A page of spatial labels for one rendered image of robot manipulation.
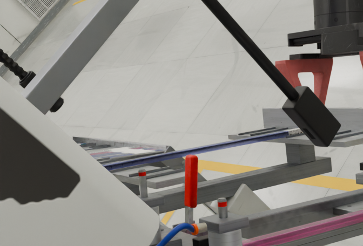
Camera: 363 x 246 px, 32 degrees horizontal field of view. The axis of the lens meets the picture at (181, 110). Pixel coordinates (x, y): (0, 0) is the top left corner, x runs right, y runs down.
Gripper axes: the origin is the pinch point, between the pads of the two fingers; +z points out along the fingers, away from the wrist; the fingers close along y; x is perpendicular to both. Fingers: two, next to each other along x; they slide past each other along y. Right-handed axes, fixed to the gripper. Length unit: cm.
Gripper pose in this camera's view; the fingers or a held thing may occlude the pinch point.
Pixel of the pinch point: (347, 120)
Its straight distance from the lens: 64.6
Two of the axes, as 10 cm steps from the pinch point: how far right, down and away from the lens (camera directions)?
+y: 5.1, 0.0, -8.6
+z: 0.5, 10.0, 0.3
